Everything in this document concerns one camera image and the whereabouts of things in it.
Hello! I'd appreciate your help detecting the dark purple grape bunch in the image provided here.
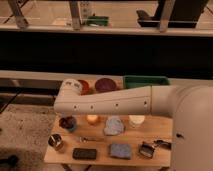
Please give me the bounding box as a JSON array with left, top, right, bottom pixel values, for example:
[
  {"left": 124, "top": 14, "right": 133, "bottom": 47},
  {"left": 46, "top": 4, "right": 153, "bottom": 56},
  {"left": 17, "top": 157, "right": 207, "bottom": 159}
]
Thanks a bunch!
[{"left": 59, "top": 117, "right": 75, "bottom": 129}]

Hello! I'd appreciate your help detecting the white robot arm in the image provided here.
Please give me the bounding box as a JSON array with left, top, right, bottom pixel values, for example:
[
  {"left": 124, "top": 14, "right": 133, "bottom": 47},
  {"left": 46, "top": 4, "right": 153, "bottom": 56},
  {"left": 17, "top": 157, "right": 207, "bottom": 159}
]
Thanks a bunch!
[{"left": 54, "top": 79, "right": 213, "bottom": 171}]

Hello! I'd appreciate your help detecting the white paper cup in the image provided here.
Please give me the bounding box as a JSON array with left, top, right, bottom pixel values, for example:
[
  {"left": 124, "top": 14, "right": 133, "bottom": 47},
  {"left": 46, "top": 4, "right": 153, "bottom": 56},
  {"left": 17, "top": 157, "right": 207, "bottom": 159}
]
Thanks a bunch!
[{"left": 129, "top": 115, "right": 145, "bottom": 128}]

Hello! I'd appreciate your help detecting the blue plastic cup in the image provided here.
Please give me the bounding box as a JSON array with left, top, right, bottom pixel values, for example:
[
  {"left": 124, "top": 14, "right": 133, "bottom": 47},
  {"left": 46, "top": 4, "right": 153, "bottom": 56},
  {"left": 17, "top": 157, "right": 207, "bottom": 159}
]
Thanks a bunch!
[{"left": 59, "top": 116, "right": 77, "bottom": 132}]

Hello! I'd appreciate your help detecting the metal cup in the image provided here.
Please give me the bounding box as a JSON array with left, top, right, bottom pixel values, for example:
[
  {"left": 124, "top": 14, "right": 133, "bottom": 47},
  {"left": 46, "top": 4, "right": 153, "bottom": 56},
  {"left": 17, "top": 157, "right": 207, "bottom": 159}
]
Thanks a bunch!
[{"left": 48, "top": 134, "right": 63, "bottom": 151}]

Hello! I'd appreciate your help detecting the purple plate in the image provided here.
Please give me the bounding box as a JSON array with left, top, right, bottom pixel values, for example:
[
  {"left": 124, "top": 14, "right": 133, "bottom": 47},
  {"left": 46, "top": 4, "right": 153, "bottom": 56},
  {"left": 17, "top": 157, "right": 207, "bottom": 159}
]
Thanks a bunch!
[{"left": 95, "top": 78, "right": 117, "bottom": 93}]

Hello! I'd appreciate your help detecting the red bowl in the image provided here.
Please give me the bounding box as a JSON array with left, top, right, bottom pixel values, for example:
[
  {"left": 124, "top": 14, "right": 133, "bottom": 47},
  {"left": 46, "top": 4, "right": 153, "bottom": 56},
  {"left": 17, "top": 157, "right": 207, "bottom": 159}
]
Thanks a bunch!
[{"left": 79, "top": 80, "right": 90, "bottom": 95}]

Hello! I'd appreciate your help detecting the green plastic tray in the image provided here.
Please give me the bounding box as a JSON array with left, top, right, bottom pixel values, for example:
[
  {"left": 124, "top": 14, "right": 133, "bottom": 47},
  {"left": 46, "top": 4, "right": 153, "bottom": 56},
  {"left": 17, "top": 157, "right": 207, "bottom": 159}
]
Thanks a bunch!
[{"left": 123, "top": 75, "right": 170, "bottom": 89}]

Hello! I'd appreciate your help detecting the yellow round fruit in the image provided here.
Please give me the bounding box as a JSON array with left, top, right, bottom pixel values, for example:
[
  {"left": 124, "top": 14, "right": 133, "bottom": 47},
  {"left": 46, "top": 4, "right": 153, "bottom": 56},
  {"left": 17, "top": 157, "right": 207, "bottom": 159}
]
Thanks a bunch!
[{"left": 86, "top": 115, "right": 99, "bottom": 125}]

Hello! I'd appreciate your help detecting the crumpled blue cloth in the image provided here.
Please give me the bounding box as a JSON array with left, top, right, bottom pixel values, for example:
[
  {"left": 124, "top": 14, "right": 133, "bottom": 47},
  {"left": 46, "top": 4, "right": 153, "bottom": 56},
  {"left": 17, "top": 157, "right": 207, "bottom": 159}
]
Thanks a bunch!
[{"left": 104, "top": 116, "right": 125, "bottom": 136}]

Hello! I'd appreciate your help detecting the metal spoon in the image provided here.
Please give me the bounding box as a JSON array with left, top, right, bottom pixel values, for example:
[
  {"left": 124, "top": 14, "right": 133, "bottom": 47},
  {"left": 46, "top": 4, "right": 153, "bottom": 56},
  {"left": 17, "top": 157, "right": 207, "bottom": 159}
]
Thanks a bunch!
[{"left": 79, "top": 137, "right": 105, "bottom": 142}]

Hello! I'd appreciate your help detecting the green box on shelf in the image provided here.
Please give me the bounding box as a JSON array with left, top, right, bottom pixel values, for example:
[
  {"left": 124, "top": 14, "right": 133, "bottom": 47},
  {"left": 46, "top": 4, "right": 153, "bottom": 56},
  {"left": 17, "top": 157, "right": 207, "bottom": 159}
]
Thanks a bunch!
[{"left": 86, "top": 16, "right": 109, "bottom": 26}]

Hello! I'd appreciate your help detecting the folded blue cloth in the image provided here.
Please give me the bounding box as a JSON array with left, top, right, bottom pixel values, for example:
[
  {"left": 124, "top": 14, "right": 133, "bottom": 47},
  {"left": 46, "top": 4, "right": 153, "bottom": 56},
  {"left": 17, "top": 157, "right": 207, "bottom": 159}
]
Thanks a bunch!
[{"left": 110, "top": 144, "right": 132, "bottom": 159}]

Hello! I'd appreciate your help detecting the black rectangular sponge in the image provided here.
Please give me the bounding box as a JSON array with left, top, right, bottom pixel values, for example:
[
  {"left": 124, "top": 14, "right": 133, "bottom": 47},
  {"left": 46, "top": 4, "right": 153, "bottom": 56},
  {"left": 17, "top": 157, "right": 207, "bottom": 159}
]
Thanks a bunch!
[{"left": 72, "top": 148, "right": 97, "bottom": 160}]

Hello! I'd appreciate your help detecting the black handled peeler tool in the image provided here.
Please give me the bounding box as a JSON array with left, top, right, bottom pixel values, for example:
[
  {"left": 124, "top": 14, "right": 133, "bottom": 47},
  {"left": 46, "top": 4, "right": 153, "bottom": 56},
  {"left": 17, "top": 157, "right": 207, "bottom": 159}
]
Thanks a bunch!
[{"left": 138, "top": 139, "right": 171, "bottom": 158}]

